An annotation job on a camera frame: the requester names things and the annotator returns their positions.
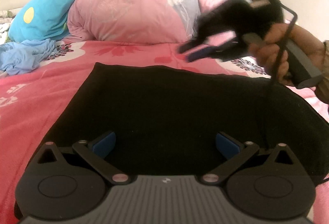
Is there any light blue garment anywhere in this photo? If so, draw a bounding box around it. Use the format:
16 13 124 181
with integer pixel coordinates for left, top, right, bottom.
0 39 56 76

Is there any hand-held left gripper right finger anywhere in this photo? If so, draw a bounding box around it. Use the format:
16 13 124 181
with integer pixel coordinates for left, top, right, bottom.
202 132 297 185

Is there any white grey patterned blanket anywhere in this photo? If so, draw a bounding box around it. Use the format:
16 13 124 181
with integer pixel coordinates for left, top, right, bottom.
0 10 16 45

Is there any black t-shirt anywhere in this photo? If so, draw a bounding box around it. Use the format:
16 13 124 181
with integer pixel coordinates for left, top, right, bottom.
15 62 329 217

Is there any black cable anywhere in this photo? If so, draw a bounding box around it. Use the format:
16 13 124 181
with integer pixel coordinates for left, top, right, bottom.
265 4 299 102

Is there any blue cartoon pillow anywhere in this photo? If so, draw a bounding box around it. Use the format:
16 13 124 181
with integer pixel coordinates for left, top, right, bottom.
8 0 102 43

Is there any pink grey floral quilt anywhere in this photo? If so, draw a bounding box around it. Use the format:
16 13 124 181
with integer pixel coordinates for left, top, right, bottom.
66 0 232 44

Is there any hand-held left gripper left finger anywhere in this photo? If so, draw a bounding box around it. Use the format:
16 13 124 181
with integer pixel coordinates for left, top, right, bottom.
37 131 129 185

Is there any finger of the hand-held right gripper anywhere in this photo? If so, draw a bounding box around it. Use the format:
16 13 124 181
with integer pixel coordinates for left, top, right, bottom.
178 36 217 54
186 45 241 63

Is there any person's right hand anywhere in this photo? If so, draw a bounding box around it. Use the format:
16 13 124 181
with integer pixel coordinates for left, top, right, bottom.
250 23 326 85

